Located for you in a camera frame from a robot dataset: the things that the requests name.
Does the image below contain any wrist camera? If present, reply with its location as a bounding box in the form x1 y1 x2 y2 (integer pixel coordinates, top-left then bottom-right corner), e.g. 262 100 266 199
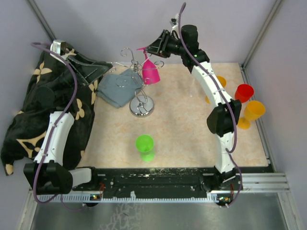
170 13 179 31
50 39 67 56

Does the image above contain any orange wine glass front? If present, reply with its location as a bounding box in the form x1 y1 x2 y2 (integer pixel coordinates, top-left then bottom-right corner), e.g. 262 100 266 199
237 100 266 129

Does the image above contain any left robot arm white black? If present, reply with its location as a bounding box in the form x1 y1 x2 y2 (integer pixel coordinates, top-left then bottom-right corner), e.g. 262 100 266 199
24 42 113 196

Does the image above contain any white slotted cable duct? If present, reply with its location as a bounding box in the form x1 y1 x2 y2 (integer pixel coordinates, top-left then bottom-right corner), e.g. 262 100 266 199
38 193 220 203

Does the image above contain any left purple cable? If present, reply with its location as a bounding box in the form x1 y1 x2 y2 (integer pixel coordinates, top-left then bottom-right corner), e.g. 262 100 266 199
30 42 87 211

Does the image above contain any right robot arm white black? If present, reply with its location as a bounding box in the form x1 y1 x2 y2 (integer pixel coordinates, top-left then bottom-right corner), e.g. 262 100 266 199
145 24 242 191

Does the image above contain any grey folded cloth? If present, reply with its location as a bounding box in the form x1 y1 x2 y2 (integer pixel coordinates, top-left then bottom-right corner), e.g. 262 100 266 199
96 69 143 108

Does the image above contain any red plastic wine glass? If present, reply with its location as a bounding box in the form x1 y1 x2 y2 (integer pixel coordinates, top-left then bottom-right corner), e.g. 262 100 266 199
235 84 254 103

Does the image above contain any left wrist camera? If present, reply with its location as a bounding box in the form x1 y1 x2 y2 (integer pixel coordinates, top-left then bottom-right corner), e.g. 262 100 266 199
50 39 67 56

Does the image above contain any chrome wine glass rack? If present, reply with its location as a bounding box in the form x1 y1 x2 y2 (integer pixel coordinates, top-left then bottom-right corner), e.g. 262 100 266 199
112 47 164 117

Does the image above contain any purple cable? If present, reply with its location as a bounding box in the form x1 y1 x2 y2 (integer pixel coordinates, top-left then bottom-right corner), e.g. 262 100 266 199
178 2 243 208
30 42 87 211

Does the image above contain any pink plastic wine glass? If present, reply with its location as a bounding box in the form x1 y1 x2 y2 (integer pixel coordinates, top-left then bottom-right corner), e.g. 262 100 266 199
137 47 160 85

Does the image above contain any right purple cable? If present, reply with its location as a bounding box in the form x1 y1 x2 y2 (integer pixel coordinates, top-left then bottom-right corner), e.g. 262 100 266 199
178 2 243 208

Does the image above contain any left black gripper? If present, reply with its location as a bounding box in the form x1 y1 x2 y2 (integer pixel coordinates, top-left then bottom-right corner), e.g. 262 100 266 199
54 53 112 95

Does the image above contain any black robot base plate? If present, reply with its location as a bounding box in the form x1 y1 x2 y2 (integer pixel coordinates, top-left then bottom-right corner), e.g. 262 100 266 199
73 167 241 199

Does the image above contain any orange wine glass rear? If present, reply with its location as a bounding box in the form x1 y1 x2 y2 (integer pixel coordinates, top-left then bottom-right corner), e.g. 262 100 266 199
205 75 227 104

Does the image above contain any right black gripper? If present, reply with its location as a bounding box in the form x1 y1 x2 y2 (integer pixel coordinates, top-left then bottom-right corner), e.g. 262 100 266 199
143 31 185 59

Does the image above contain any black floral blanket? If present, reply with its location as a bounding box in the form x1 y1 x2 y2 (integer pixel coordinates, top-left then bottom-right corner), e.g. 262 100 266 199
0 52 103 176

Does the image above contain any orange wine glass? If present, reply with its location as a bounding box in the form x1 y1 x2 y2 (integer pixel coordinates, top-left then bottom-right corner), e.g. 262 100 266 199
237 100 266 129
205 75 227 104

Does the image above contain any green plastic wine glass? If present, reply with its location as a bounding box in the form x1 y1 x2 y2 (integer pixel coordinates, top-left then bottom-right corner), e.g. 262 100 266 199
135 135 155 162

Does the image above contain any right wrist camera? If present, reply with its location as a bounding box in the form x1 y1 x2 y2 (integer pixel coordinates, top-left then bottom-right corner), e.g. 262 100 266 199
170 13 179 31

